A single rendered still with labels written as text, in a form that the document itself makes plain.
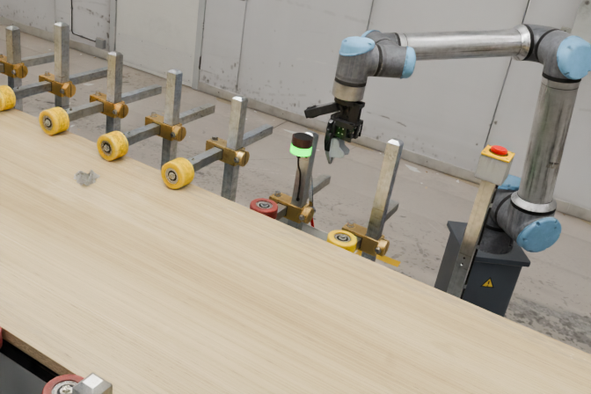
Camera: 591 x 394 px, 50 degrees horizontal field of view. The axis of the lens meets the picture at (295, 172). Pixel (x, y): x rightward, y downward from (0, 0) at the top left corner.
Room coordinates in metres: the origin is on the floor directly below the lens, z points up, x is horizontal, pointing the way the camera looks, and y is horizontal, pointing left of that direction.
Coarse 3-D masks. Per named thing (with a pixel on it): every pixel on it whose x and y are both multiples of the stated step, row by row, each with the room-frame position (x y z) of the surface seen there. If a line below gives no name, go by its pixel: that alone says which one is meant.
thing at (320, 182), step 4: (320, 176) 1.93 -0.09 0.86; (324, 176) 1.93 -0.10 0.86; (328, 176) 1.94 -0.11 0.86; (312, 180) 1.89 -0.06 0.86; (316, 180) 1.89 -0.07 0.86; (320, 180) 1.90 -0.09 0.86; (324, 180) 1.90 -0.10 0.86; (328, 180) 1.93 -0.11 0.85; (316, 184) 1.86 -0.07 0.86; (320, 184) 1.88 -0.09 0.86; (324, 184) 1.90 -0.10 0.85; (328, 184) 1.94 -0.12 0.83; (316, 188) 1.85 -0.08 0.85; (320, 188) 1.88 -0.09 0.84; (316, 192) 1.86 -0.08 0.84; (308, 196) 1.81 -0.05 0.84; (280, 204) 1.68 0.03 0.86; (280, 208) 1.66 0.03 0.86; (284, 208) 1.67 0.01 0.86; (280, 212) 1.64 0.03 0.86; (284, 212) 1.67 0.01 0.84; (280, 216) 1.65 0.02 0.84; (276, 220) 1.63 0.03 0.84
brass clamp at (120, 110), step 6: (90, 96) 2.03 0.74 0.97; (96, 96) 2.03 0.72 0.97; (102, 96) 2.04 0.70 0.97; (90, 102) 2.03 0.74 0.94; (102, 102) 2.01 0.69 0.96; (108, 102) 2.00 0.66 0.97; (120, 102) 2.01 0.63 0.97; (108, 108) 1.99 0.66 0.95; (114, 108) 1.98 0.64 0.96; (120, 108) 1.98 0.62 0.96; (126, 108) 2.01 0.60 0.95; (108, 114) 1.99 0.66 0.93; (114, 114) 1.99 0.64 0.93; (120, 114) 1.98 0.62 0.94; (126, 114) 2.01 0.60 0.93
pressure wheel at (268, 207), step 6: (252, 204) 1.57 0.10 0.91; (258, 204) 1.58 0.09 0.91; (264, 204) 1.57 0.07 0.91; (270, 204) 1.59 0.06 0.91; (276, 204) 1.59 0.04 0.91; (258, 210) 1.54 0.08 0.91; (264, 210) 1.55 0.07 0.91; (270, 210) 1.55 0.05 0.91; (276, 210) 1.57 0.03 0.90; (270, 216) 1.55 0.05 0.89; (276, 216) 1.58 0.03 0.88
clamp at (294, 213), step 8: (272, 200) 1.70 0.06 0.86; (280, 200) 1.69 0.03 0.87; (288, 200) 1.70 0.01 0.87; (288, 208) 1.67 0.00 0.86; (296, 208) 1.66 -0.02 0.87; (304, 208) 1.67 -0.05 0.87; (312, 208) 1.68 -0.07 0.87; (288, 216) 1.67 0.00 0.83; (296, 216) 1.66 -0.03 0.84; (304, 216) 1.65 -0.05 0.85; (312, 216) 1.69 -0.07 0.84
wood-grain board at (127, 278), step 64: (0, 128) 1.80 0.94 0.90; (0, 192) 1.42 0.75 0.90; (64, 192) 1.48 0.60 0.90; (128, 192) 1.53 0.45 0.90; (192, 192) 1.59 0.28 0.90; (0, 256) 1.15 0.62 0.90; (64, 256) 1.19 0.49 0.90; (128, 256) 1.23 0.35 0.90; (192, 256) 1.28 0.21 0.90; (256, 256) 1.32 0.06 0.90; (320, 256) 1.37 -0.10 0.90; (0, 320) 0.95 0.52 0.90; (64, 320) 0.98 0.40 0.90; (128, 320) 1.01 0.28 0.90; (192, 320) 1.04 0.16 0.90; (256, 320) 1.08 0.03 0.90; (320, 320) 1.12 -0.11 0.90; (384, 320) 1.15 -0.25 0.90; (448, 320) 1.19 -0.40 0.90; (128, 384) 0.84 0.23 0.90; (192, 384) 0.87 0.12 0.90; (256, 384) 0.90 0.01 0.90; (320, 384) 0.92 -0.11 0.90; (384, 384) 0.95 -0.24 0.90; (448, 384) 0.98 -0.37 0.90; (512, 384) 1.01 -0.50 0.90; (576, 384) 1.05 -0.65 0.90
